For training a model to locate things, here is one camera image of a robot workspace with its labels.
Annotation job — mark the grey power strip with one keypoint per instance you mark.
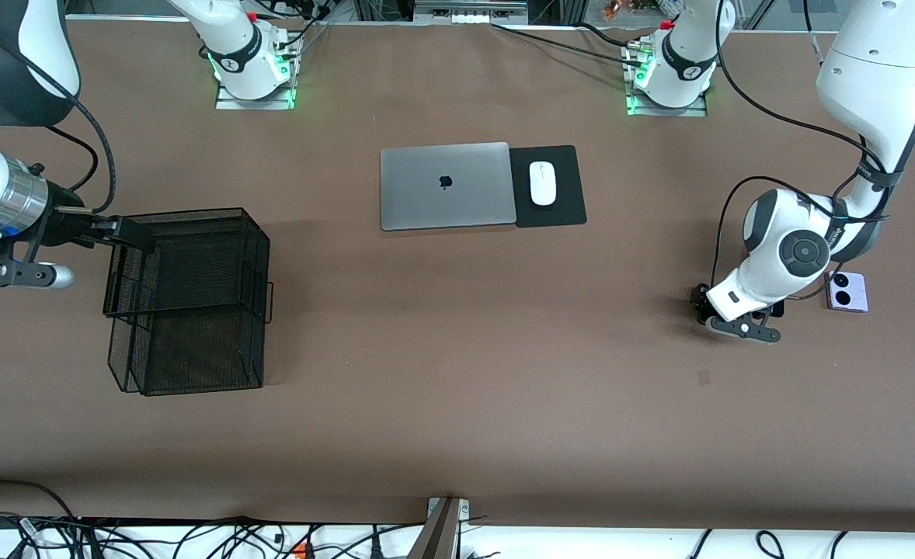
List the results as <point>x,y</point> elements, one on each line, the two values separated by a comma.
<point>469,17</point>

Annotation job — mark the aluminium bracket post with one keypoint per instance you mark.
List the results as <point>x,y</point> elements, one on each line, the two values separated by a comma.
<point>442,536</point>

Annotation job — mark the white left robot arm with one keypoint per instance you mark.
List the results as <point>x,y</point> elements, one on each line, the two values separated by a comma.
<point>869,78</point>

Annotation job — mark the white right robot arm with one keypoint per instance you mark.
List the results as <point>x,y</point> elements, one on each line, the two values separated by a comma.
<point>53,46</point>

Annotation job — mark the white computer mouse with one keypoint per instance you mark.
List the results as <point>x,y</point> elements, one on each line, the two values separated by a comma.
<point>542,185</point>

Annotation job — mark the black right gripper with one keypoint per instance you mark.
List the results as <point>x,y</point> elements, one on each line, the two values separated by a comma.
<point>62,224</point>

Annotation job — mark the black mouse pad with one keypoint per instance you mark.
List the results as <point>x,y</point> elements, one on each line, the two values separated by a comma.
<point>570,210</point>

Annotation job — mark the lilac white flip phone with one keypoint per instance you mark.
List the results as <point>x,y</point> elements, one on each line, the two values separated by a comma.
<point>850,295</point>

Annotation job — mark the grey closed laptop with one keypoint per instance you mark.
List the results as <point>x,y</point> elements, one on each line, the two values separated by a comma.
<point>426,194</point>

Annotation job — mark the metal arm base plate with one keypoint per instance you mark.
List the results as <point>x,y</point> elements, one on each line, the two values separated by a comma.
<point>255,104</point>
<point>663,112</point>

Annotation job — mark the tall black smartphone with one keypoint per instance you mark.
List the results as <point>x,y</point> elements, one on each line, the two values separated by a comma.
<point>777,310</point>

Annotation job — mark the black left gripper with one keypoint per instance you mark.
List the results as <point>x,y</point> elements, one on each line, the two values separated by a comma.
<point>699,296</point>

